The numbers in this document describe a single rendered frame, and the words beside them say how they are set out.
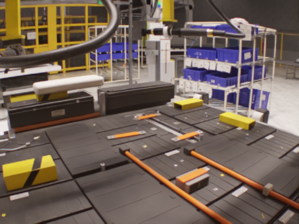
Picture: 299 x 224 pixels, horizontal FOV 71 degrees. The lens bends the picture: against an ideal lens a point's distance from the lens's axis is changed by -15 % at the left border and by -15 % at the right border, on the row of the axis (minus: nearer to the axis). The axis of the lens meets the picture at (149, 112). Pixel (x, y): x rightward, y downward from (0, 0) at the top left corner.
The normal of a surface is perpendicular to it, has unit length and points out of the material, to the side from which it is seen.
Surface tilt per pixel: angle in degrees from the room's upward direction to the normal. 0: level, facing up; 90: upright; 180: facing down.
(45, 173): 90
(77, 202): 0
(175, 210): 0
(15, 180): 90
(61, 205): 0
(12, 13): 90
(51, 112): 90
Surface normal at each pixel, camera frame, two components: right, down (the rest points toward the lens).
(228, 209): 0.00, -0.96
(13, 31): 0.34, 0.28
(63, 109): 0.56, 0.25
